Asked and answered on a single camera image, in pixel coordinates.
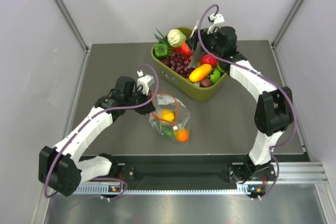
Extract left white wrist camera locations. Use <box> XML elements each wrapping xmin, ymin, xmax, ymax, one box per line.
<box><xmin>136</xmin><ymin>70</ymin><xmax>155</xmax><ymax>95</ymax></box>

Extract bright green fake pepper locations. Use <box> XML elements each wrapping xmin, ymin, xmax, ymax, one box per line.
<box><xmin>207</xmin><ymin>69</ymin><xmax>221</xmax><ymax>84</ymax></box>

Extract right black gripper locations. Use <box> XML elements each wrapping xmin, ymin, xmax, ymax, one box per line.
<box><xmin>185</xmin><ymin>25</ymin><xmax>224</xmax><ymax>57</ymax></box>

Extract purple fake grapes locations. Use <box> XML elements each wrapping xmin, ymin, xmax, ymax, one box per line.
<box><xmin>169</xmin><ymin>52</ymin><xmax>195</xmax><ymax>78</ymax></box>

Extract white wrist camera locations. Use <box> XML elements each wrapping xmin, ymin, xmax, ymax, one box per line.
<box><xmin>136</xmin><ymin>70</ymin><xmax>155</xmax><ymax>95</ymax></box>
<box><xmin>207</xmin><ymin>14</ymin><xmax>225</xmax><ymax>34</ymax></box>

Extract red fake tomato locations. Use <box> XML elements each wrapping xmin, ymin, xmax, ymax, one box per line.
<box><xmin>180</xmin><ymin>42</ymin><xmax>193</xmax><ymax>57</ymax></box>

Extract fake green onion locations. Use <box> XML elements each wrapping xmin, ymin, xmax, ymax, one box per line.
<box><xmin>154</xmin><ymin>28</ymin><xmax>171</xmax><ymax>47</ymax></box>

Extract grey slotted cable duct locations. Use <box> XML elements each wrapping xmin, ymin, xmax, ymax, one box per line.
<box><xmin>73</xmin><ymin>183</ymin><xmax>263</xmax><ymax>196</ymax></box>

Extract dark purple fake plum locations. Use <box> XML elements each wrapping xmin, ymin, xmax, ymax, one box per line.
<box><xmin>199</xmin><ymin>78</ymin><xmax>213</xmax><ymax>88</ymax></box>

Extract olive green plastic bin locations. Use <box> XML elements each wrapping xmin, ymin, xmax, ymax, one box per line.
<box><xmin>151</xmin><ymin>27</ymin><xmax>226</xmax><ymax>102</ymax></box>

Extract orange green fake mango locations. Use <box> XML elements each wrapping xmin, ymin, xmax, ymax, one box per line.
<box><xmin>173</xmin><ymin>129</ymin><xmax>190</xmax><ymax>143</ymax></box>

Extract grey fake fish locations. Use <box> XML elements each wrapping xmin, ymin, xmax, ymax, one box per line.
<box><xmin>187</xmin><ymin>48</ymin><xmax>203</xmax><ymax>69</ymax></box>

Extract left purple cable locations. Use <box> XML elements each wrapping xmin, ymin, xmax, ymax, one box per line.
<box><xmin>44</xmin><ymin>63</ymin><xmax>159</xmax><ymax>199</ymax></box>

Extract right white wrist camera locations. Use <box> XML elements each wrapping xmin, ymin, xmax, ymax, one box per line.
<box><xmin>207</xmin><ymin>14</ymin><xmax>225</xmax><ymax>34</ymax></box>

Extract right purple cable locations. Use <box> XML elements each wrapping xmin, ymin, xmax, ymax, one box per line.
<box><xmin>197</xmin><ymin>4</ymin><xmax>297</xmax><ymax>201</ymax></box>

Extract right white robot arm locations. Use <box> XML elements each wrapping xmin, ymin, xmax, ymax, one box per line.
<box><xmin>186</xmin><ymin>26</ymin><xmax>296</xmax><ymax>182</ymax></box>

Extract yellow orange fake mango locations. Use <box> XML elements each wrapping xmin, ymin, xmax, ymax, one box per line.
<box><xmin>189</xmin><ymin>63</ymin><xmax>212</xmax><ymax>82</ymax></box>

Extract red fake chili pepper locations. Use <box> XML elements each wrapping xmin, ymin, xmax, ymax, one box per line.
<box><xmin>172</xmin><ymin>47</ymin><xmax>183</xmax><ymax>54</ymax></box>

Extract clear zip top bag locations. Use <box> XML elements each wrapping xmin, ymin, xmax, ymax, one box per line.
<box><xmin>149</xmin><ymin>92</ymin><xmax>191</xmax><ymax>143</ymax></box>

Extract yellow fake lemon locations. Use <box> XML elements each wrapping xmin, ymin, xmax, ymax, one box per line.
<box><xmin>158</xmin><ymin>109</ymin><xmax>175</xmax><ymax>122</ymax></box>

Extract green fake cucumber in bag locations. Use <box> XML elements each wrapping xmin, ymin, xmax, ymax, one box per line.
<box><xmin>157</xmin><ymin>123</ymin><xmax>174</xmax><ymax>138</ymax></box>

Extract red fake apple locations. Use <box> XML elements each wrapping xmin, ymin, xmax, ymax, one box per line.
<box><xmin>200</xmin><ymin>54</ymin><xmax>217</xmax><ymax>68</ymax></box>

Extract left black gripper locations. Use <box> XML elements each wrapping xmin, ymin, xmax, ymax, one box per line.
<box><xmin>124</xmin><ymin>88</ymin><xmax>155</xmax><ymax>115</ymax></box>

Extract purple cable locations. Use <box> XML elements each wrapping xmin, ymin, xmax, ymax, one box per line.
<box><xmin>44</xmin><ymin>63</ymin><xmax>159</xmax><ymax>199</ymax></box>
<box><xmin>197</xmin><ymin>4</ymin><xmax>297</xmax><ymax>201</ymax></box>

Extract pale green fake cabbage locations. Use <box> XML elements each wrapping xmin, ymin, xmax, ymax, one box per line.
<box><xmin>167</xmin><ymin>29</ymin><xmax>186</xmax><ymax>48</ymax></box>

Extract green fake bell pepper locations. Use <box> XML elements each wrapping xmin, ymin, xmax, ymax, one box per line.
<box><xmin>153</xmin><ymin>43</ymin><xmax>169</xmax><ymax>59</ymax></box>

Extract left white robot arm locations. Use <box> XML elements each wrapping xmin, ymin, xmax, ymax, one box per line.
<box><xmin>38</xmin><ymin>71</ymin><xmax>157</xmax><ymax>196</ymax></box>

